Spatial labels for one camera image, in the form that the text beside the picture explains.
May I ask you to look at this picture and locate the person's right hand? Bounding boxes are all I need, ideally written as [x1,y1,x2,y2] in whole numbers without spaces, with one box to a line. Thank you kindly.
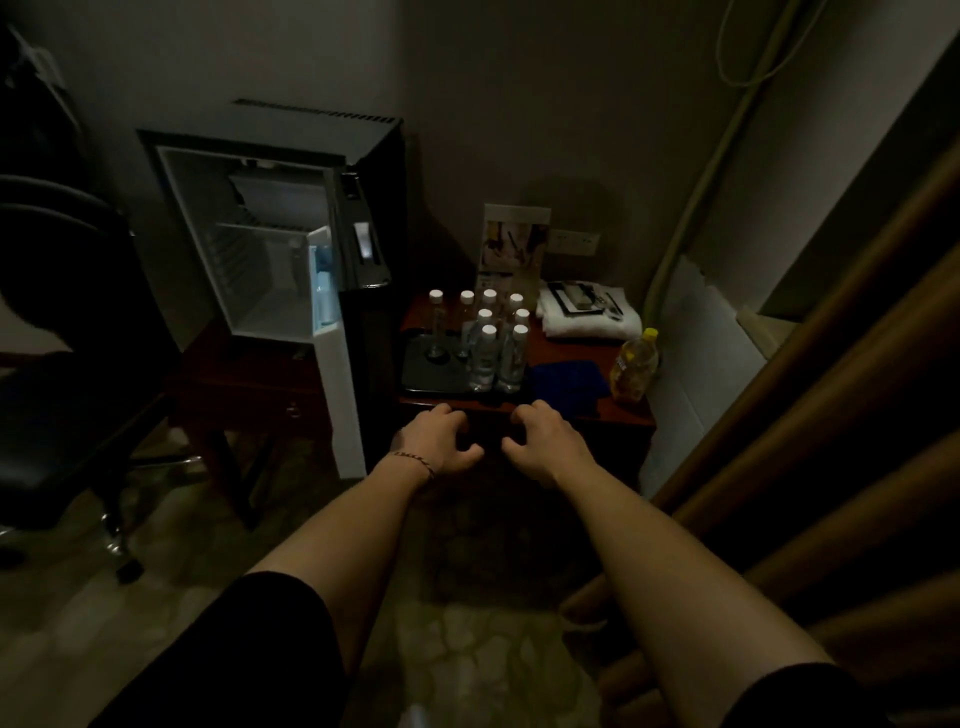
[500,399,598,489]

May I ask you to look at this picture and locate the person's left hand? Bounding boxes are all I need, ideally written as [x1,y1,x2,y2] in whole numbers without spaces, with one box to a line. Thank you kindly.
[389,403,486,481]

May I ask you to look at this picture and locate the cluster of water bottles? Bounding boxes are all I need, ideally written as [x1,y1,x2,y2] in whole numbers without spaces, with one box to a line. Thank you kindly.
[423,287,534,396]

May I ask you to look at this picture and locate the black mini fridge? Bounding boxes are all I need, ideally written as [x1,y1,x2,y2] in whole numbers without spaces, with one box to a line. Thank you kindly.
[137,97,410,481]

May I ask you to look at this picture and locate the person's left forearm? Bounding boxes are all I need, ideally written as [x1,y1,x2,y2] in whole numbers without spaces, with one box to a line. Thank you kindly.
[247,457,436,676]

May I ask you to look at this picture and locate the person's right forearm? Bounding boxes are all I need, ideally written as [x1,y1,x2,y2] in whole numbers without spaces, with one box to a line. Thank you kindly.
[558,461,834,725]

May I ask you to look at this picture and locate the yellow capped liquid bottle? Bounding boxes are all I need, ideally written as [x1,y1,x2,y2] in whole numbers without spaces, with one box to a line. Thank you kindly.
[608,327,661,405]

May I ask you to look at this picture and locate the person's black left sleeve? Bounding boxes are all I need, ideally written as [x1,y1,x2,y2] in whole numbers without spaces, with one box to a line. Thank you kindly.
[89,572,350,728]

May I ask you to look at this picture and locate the person's black sleeve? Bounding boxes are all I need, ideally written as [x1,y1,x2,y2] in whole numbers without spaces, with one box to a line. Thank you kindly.
[723,663,901,728]
[89,572,350,728]

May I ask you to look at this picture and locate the person's black right sleeve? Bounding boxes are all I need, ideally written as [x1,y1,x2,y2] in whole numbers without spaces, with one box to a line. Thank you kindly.
[723,663,901,728]

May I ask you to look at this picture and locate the blue cloth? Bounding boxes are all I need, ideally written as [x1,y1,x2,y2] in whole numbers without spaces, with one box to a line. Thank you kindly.
[530,361,613,421]

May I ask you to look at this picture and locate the black serving tray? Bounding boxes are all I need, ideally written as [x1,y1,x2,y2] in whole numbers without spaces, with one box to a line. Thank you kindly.
[399,329,538,400]

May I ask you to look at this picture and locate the red wooden side cabinet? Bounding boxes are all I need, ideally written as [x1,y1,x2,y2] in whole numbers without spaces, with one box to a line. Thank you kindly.
[397,292,658,489]

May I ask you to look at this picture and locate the white folded towel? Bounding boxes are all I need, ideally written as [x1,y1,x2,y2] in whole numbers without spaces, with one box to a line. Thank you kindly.
[536,281,644,343]

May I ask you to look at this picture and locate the remote controls on black folder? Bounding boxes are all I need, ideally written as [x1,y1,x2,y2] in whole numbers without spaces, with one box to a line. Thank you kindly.
[547,282,605,318]

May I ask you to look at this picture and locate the light blue door rack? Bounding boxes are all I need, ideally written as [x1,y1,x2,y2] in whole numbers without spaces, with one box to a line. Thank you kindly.
[308,224,340,333]

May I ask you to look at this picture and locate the dark wooden drawer table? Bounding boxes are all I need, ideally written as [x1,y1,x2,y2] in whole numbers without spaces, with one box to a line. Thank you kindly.
[168,322,339,528]

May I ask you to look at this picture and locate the printed brochure stand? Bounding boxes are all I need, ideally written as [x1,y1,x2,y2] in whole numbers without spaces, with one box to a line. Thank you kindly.
[476,203,553,301]

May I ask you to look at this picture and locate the wooden window sill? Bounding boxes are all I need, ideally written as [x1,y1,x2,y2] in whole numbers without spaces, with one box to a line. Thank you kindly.
[734,307,801,363]

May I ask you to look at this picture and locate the brown curtain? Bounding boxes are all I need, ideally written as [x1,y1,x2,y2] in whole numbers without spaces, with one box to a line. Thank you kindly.
[558,142,960,728]

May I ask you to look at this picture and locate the black office chair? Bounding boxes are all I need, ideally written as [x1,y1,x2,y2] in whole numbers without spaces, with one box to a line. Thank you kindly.
[0,176,204,586]

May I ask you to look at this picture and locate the black television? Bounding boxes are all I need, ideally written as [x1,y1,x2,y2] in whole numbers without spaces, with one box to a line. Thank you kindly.
[0,29,88,181]

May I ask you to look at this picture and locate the braided wrist bracelet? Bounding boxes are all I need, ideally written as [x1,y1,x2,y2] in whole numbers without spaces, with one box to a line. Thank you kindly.
[389,449,438,481]

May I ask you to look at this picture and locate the white wall panel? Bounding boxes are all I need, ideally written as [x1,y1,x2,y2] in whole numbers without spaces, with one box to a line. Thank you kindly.
[641,254,770,498]

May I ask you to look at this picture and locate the white double wall socket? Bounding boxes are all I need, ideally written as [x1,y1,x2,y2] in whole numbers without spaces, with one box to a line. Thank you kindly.
[551,228,601,256]

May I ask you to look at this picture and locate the green wall pipe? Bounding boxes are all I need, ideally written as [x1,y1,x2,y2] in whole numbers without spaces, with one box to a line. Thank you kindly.
[641,0,804,324]

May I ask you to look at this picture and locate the green window frame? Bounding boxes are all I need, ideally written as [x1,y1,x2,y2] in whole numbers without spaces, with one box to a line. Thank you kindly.
[757,29,960,320]

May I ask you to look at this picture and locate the pale hanging cable loop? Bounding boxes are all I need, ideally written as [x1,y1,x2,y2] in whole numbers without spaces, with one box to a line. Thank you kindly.
[716,0,830,88]

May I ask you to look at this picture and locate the white power cable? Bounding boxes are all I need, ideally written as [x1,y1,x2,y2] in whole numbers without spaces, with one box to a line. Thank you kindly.
[14,26,82,130]

